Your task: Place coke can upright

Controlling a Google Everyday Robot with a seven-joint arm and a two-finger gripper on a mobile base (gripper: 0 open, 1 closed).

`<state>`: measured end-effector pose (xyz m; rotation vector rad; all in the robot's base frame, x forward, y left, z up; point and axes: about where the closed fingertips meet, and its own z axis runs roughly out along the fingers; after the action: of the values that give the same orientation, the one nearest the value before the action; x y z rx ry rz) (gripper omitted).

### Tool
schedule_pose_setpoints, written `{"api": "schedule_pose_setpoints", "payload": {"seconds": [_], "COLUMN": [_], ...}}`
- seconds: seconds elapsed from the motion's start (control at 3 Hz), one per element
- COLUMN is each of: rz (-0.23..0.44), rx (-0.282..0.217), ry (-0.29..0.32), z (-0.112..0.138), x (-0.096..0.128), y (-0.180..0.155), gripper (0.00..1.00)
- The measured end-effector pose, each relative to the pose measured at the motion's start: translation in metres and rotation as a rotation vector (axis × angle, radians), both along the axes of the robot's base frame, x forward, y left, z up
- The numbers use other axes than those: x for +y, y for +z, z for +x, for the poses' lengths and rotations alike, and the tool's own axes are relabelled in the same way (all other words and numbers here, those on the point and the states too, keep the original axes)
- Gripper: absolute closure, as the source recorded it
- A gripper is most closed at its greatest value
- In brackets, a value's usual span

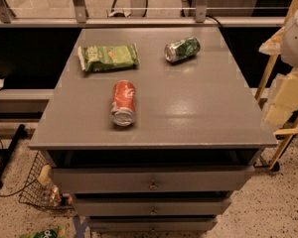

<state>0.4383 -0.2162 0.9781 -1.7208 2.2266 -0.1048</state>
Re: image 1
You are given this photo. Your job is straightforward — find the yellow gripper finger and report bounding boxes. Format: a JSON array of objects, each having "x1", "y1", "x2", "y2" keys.
[
  {"x1": 263, "y1": 68, "x2": 298, "y2": 126},
  {"x1": 258, "y1": 27, "x2": 285, "y2": 56}
]

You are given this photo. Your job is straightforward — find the red coke can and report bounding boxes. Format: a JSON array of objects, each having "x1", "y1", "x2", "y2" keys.
[{"x1": 111, "y1": 80, "x2": 136, "y2": 126}]

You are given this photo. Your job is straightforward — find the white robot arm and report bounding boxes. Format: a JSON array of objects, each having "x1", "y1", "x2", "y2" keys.
[{"x1": 259, "y1": 10, "x2": 298, "y2": 127}]

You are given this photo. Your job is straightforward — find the green soda can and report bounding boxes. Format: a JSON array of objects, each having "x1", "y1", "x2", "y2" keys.
[{"x1": 164, "y1": 37, "x2": 201, "y2": 62}]

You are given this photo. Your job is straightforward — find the grey drawer cabinet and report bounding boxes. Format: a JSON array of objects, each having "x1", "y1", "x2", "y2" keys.
[{"x1": 31, "y1": 27, "x2": 276, "y2": 222}]

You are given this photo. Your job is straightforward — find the green chip bag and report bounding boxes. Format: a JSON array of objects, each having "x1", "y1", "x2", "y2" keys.
[{"x1": 77, "y1": 44, "x2": 139, "y2": 72}]

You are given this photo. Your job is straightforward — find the middle grey drawer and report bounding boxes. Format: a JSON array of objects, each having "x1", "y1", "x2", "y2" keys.
[{"x1": 74, "y1": 197, "x2": 231, "y2": 216}]

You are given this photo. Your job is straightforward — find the grey drawer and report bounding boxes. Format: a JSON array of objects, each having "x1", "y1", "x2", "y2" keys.
[
  {"x1": 87, "y1": 218, "x2": 217, "y2": 232},
  {"x1": 74, "y1": 197, "x2": 231, "y2": 216},
  {"x1": 53, "y1": 166, "x2": 254, "y2": 193}
]

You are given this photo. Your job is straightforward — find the bottom grey drawer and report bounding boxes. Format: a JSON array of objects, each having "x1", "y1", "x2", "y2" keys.
[{"x1": 87, "y1": 218, "x2": 217, "y2": 232}]

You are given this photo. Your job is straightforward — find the top grey drawer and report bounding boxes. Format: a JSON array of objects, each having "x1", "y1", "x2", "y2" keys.
[{"x1": 53, "y1": 166, "x2": 254, "y2": 193}]

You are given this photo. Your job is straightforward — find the green bag on floor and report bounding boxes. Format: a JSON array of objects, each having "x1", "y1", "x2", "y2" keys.
[{"x1": 19, "y1": 225, "x2": 67, "y2": 238}]

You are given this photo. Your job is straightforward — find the black metal stand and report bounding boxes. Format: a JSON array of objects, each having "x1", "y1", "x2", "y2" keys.
[{"x1": 0, "y1": 124, "x2": 27, "y2": 188}]

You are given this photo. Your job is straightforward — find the wire basket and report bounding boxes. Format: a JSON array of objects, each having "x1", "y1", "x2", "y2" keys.
[{"x1": 19, "y1": 152, "x2": 73, "y2": 210}]

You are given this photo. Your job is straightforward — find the metal railing frame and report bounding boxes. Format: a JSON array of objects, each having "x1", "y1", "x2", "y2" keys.
[{"x1": 0, "y1": 0, "x2": 284, "y2": 28}]

